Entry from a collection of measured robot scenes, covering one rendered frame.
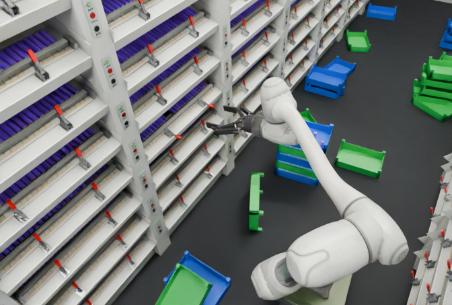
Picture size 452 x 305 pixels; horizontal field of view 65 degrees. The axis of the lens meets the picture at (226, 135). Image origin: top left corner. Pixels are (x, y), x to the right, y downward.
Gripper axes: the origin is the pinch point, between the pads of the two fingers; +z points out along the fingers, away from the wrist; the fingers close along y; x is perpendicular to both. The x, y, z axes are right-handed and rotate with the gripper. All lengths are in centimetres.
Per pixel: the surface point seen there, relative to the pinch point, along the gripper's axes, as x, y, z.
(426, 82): -81, 182, -57
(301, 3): -4, 145, 27
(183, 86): 11.9, 2.0, 18.3
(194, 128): -23.3, 11.1, 30.7
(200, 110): -8.4, 10.4, 21.3
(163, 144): -8.2, -18.5, 21.5
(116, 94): 32.0, -35.4, 12.0
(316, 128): -57, 72, -13
